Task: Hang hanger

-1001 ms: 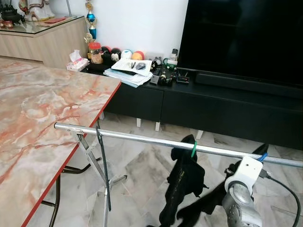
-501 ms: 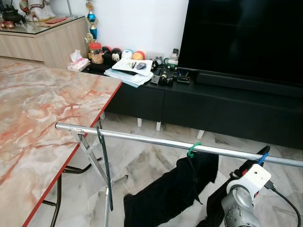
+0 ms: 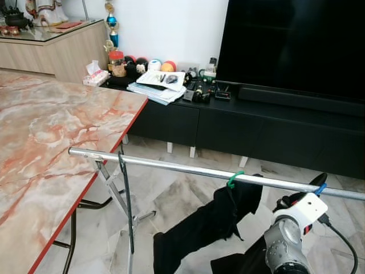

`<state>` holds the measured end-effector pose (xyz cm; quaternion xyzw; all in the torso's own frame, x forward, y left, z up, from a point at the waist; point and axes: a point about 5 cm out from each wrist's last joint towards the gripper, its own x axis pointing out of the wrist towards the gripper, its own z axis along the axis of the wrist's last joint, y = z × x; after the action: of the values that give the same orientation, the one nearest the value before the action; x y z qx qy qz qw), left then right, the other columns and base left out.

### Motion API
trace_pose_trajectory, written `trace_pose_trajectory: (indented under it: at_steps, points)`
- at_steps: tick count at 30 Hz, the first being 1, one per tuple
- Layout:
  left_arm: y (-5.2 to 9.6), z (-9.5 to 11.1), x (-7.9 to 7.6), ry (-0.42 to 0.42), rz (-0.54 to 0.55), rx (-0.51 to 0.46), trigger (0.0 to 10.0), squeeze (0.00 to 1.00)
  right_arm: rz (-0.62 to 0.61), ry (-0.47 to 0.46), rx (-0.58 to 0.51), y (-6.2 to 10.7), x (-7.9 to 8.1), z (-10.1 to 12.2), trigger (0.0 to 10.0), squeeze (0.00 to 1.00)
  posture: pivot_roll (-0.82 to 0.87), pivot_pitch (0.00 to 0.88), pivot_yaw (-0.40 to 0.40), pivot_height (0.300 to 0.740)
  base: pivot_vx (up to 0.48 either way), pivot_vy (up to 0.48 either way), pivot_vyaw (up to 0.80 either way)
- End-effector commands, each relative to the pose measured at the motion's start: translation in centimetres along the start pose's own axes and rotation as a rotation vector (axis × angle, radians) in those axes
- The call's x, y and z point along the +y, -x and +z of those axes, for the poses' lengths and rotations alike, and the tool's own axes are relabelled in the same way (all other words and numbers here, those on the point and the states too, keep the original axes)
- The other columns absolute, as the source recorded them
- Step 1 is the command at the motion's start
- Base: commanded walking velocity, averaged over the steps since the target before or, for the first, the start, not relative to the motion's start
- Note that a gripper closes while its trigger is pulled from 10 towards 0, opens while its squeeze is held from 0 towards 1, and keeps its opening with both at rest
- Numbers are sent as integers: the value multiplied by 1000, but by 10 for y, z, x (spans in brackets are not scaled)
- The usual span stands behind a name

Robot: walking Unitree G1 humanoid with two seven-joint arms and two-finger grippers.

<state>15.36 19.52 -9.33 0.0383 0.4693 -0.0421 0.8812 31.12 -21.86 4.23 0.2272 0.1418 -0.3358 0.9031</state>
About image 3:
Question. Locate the white robed figurine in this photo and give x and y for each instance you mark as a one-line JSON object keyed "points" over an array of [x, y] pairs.
{"points": [[48, 12]]}

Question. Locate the stack of white papers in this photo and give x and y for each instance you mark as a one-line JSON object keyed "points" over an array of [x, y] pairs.
{"points": [[157, 91]]}

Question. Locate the green clothes hanger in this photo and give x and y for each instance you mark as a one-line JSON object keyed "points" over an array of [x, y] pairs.
{"points": [[232, 181]]}

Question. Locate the small clear bottle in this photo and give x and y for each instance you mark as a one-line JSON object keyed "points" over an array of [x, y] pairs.
{"points": [[211, 68]]}

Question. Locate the pink tissue box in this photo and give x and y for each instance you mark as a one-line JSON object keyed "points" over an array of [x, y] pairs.
{"points": [[96, 77]]}

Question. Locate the black shirt green print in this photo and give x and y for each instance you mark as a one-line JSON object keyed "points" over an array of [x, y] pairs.
{"points": [[211, 222]]}

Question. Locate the red lid jar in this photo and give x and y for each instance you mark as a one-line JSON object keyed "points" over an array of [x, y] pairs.
{"points": [[117, 65]]}

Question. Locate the black television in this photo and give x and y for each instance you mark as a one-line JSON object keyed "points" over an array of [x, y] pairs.
{"points": [[291, 45]]}

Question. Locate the light wooden sideboard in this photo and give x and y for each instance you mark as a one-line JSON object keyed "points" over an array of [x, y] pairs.
{"points": [[63, 54]]}

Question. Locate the black clothes hanger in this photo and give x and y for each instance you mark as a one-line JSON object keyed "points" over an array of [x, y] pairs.
{"points": [[126, 200]]}

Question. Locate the marble pattern folding table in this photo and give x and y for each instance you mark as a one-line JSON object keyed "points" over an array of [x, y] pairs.
{"points": [[51, 131]]}

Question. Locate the black incense pot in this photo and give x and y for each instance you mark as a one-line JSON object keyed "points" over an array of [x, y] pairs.
{"points": [[14, 20]]}

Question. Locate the black television console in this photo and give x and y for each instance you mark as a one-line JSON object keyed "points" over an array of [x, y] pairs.
{"points": [[256, 137]]}

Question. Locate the black plush ball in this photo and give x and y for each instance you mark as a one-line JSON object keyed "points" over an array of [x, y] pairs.
{"points": [[137, 65]]}

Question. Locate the black soundbar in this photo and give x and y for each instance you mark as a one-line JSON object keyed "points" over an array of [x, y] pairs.
{"points": [[296, 101]]}

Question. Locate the silver clothes rack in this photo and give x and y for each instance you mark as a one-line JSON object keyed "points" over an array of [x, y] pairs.
{"points": [[171, 166]]}

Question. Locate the orange ball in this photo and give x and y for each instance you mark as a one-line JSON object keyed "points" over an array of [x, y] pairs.
{"points": [[169, 66]]}

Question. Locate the white blue ball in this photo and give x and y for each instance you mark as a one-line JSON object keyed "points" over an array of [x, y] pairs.
{"points": [[154, 65]]}

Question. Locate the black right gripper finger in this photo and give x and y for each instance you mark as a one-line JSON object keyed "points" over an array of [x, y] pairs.
{"points": [[318, 180]]}

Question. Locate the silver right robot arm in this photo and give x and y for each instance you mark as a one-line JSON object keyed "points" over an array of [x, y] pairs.
{"points": [[282, 248]]}

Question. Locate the blue gold trophy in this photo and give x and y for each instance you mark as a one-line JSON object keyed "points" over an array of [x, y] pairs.
{"points": [[112, 23]]}

